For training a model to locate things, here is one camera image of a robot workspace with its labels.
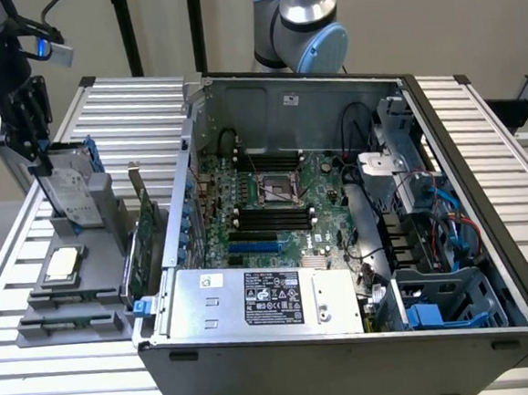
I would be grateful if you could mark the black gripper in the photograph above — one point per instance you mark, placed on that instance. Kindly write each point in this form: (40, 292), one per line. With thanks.
(29, 115)

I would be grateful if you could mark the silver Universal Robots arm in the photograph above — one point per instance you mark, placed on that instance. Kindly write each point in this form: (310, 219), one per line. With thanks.
(304, 11)

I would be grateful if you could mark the hard disk with blue caddy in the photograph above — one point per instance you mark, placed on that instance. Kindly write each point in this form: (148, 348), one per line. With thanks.
(69, 190)

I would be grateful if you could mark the metal disk bay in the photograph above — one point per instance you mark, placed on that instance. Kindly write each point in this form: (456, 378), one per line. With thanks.
(396, 169)

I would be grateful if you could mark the black stand pole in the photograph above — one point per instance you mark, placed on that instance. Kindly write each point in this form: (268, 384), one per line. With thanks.
(196, 29)
(128, 34)

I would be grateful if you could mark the silver CPU chip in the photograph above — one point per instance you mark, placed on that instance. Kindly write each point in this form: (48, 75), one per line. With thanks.
(62, 264)

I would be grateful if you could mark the grey parts rack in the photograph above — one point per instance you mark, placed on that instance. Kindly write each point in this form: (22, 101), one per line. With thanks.
(100, 270)

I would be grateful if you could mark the green graphics card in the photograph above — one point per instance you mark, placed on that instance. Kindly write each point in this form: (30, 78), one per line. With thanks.
(145, 243)

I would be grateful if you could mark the blue case latch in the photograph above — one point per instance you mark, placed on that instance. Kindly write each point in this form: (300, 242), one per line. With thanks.
(143, 307)

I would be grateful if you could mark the black RAM slot bank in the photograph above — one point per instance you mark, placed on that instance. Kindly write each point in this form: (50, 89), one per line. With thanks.
(268, 161)
(274, 217)

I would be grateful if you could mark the black expansion slot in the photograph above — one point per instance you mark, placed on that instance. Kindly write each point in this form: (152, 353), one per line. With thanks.
(251, 237)

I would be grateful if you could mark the CPU socket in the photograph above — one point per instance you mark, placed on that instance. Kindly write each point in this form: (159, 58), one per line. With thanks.
(278, 187)

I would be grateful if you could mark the blue expansion slot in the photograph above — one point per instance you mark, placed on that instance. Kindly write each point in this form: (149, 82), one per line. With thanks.
(254, 248)

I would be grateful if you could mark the silver power supply unit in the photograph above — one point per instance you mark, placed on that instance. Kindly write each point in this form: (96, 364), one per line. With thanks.
(236, 305)

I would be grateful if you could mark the green motherboard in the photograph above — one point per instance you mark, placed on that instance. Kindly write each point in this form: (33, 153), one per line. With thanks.
(295, 241)

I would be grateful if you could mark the copper chipset heatsink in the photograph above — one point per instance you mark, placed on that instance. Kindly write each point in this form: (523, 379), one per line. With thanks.
(316, 262)

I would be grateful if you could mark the black open PC case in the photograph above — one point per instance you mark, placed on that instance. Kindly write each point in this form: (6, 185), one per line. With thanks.
(305, 368)

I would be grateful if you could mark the grey front drive cage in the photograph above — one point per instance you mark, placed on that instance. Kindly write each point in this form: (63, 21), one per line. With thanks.
(455, 297)

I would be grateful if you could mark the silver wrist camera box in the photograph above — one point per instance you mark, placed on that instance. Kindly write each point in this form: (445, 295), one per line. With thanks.
(58, 53)

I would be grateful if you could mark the grey air duct cover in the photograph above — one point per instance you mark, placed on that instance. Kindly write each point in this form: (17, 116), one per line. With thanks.
(364, 226)

